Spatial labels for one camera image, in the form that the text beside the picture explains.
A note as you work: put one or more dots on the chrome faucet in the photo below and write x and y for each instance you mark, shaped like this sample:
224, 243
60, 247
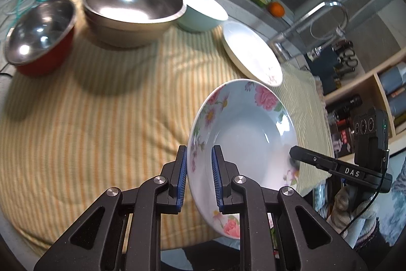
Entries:
285, 33

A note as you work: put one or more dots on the floral porcelain bowl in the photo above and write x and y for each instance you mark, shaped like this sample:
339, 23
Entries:
241, 137

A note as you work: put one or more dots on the black flashlight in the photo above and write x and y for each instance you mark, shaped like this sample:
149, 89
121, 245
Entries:
349, 103

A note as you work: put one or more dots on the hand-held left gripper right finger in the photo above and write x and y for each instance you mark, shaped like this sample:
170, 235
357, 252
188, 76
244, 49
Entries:
218, 182

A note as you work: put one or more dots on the red steel bowl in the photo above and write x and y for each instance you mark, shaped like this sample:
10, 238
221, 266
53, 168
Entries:
38, 29

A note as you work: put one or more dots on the plain white plate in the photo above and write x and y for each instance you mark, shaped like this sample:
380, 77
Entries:
250, 52

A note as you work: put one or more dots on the person's right hand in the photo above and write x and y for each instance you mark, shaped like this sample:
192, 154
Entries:
342, 202

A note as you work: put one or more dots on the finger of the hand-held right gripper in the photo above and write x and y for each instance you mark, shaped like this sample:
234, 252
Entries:
312, 158

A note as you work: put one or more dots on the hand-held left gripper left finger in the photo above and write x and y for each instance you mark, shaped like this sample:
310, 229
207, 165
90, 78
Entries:
180, 182

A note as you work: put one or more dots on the dark utensil holder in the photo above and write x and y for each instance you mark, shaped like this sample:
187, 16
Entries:
333, 67

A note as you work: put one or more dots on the wooden shelf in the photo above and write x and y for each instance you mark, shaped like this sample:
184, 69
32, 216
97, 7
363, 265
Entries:
371, 83

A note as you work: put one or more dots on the light blue bowl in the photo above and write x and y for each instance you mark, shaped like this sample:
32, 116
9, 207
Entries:
203, 10

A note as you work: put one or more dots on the orange fruit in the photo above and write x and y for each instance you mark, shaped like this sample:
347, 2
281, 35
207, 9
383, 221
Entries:
276, 9

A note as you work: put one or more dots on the large steel bowl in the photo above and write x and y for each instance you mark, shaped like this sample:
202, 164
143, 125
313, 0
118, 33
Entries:
127, 4

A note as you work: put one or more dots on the yellow striped cloth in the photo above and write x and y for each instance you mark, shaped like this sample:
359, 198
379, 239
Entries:
95, 131

